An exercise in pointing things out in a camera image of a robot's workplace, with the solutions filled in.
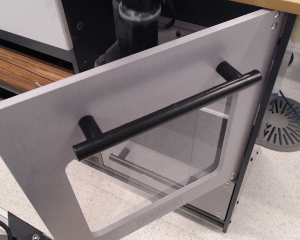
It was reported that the blue cable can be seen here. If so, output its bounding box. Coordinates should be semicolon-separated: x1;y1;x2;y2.
278;89;300;126

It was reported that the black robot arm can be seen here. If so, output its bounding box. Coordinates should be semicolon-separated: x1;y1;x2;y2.
94;0;176;67

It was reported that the white oven shelf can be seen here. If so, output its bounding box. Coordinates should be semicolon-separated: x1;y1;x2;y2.
200;106;229;119

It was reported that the wooden countertop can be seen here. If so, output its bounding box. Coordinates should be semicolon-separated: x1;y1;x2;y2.
234;0;300;15

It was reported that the upper wood grain bin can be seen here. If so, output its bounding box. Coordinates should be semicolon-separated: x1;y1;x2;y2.
0;45;75;92

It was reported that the grey lower oven drawer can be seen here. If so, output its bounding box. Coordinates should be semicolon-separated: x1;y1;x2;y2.
99;139;236;221

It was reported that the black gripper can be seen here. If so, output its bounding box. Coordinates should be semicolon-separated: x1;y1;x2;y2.
94;41;140;67

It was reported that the grey toy oven door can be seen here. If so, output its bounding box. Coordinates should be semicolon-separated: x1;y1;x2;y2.
0;9;285;240

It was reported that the grey round slotted base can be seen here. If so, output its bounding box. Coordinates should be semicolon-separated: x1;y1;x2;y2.
256;95;300;152

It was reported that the black bracket with screw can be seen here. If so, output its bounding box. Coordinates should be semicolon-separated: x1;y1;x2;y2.
7;212;51;240

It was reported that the black oven door handle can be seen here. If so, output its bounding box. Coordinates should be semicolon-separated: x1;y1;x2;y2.
72;61;262;161

